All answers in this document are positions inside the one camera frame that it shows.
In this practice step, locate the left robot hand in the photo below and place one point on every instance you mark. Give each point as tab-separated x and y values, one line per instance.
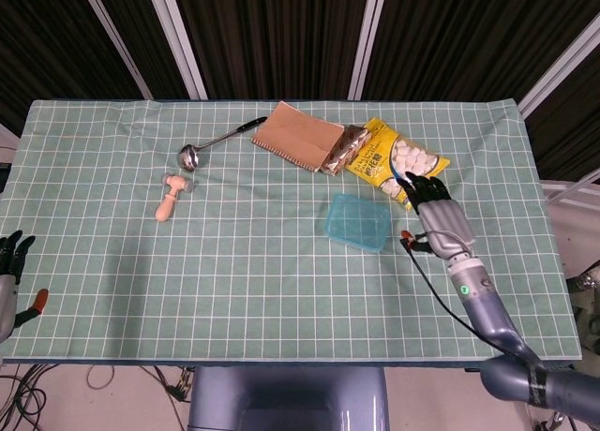
4	304

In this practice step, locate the yellow marshmallow bag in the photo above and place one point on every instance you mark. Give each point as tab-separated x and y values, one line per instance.
384	159

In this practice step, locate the white frame post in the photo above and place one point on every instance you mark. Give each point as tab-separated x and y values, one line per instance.
558	70
368	42
115	42
177	42

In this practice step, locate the brown spiral notebook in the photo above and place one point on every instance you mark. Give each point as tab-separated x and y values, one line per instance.
295	136

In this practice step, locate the black curtain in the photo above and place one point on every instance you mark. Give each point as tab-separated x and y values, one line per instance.
281	28

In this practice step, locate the white metal rail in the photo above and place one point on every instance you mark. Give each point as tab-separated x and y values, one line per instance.
576	183

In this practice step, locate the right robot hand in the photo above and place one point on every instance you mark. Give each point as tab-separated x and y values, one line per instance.
443	225

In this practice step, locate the gold foil snack packet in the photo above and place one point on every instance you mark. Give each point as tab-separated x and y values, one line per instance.
346	150

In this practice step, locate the blue plastic lid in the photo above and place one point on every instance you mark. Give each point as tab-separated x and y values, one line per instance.
358	220

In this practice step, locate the small wooden mallet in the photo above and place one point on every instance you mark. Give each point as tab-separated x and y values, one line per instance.
166	208

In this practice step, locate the green checked tablecloth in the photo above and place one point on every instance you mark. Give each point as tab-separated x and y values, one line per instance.
187	286

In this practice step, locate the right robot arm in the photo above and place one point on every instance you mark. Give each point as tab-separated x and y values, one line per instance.
487	309

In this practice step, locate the grey-blue robot torso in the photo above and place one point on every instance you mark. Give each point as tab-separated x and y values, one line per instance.
281	393

